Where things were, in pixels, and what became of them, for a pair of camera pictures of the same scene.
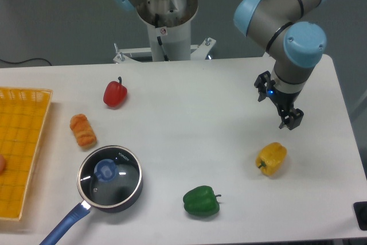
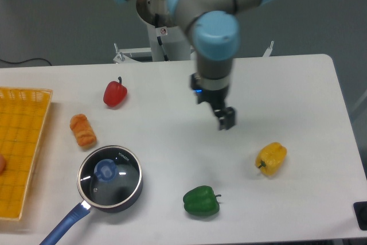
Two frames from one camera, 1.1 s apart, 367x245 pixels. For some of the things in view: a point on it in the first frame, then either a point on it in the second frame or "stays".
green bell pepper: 201,201 stays
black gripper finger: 292,120 to 227,117
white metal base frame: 200,52 stays
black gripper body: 285,100 to 212,90
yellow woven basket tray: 23,115 stays
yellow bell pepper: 271,158 stays
